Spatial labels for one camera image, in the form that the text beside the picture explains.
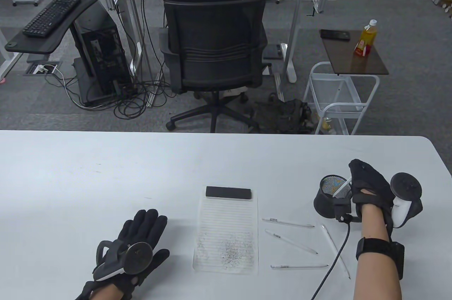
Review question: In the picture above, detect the person's left hand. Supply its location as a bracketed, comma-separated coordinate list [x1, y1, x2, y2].
[112, 209, 170, 292]

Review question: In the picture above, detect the person's right hand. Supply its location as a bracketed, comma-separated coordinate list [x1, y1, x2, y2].
[349, 159, 396, 217]

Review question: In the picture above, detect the yellow-capped white mechanical pencil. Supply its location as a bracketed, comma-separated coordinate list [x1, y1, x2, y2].
[262, 218, 315, 229]

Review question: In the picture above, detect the green-capped white mechanical pencil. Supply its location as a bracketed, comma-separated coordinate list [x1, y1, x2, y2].
[265, 229, 318, 255]

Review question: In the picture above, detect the blue-capped white mechanical pencil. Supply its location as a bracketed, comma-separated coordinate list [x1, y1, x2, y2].
[271, 264, 329, 270]

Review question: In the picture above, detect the person's right forearm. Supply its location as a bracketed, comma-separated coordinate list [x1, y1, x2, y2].
[353, 203, 403, 300]

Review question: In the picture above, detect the person's left forearm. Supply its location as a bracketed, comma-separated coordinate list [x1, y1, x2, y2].
[88, 283, 119, 300]

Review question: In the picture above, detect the black white tracking controller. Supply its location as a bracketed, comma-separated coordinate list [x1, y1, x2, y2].
[389, 172, 423, 229]
[93, 239, 154, 282]

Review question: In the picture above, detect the black mesh pen holder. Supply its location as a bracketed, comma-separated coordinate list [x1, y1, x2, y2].
[313, 174, 353, 218]

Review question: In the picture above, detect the black battery pack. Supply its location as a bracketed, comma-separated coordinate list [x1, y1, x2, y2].
[389, 242, 405, 281]

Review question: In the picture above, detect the lined white paper sheet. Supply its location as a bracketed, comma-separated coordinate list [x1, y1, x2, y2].
[193, 192, 259, 276]

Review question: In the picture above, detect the black rectangular block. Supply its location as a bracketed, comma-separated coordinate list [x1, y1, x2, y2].
[205, 186, 252, 201]

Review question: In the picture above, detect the dark olive backpack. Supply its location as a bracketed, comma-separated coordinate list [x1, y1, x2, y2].
[247, 93, 315, 134]

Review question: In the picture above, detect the brown side table top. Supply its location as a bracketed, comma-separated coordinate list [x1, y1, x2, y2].
[320, 29, 389, 76]

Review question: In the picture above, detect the yellow drink bottle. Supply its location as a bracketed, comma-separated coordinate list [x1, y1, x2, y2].
[354, 19, 378, 57]

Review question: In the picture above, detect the black smartphone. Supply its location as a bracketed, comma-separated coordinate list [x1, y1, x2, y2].
[320, 29, 351, 41]

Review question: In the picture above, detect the black computer tower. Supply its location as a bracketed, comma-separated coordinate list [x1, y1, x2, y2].
[73, 7, 135, 104]

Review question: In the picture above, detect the black mesh office chair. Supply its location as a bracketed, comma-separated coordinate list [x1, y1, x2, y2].
[158, 0, 268, 133]

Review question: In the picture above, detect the grey floor socket box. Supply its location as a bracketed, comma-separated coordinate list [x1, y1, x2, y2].
[24, 61, 63, 76]

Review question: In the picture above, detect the black keyboard tray table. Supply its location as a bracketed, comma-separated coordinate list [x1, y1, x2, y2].
[5, 0, 101, 55]

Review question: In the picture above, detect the black keyboard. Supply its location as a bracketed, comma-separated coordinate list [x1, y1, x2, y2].
[22, 0, 82, 38]

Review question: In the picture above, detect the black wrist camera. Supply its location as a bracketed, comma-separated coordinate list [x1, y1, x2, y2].
[333, 198, 354, 223]

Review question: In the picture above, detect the black arm strap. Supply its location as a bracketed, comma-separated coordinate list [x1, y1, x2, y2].
[356, 238, 393, 261]
[73, 280, 101, 300]

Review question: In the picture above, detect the black braided cable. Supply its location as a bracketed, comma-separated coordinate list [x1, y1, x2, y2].
[310, 220, 352, 300]

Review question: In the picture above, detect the white wire cart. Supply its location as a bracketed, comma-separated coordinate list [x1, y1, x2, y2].
[303, 61, 381, 135]

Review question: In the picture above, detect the black cable tangle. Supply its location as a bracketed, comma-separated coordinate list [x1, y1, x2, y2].
[44, 63, 177, 119]

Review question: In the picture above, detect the white desk frame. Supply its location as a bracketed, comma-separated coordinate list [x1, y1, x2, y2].
[0, 26, 22, 81]

